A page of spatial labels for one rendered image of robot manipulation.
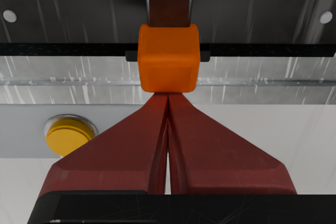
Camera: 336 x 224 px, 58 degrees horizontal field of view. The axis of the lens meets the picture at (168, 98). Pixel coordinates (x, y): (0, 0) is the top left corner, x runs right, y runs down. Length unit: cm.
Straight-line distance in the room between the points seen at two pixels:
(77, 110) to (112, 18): 10
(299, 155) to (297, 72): 25
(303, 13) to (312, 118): 24
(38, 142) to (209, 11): 19
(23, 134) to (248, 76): 20
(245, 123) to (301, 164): 13
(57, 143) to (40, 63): 7
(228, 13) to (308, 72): 9
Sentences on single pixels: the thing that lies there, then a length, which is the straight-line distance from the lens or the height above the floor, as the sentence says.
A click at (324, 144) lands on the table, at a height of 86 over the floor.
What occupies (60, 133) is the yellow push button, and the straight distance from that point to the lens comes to 27.
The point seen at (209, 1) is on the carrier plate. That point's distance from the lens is 20.
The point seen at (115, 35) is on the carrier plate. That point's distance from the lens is 21.
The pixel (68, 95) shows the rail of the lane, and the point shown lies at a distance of 26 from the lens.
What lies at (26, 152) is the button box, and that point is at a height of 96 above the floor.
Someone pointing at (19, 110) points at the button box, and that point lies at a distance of 28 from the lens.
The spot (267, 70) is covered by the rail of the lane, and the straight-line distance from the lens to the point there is 24.
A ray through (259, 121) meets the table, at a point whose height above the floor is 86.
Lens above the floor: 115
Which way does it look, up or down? 52 degrees down
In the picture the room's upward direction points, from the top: 180 degrees clockwise
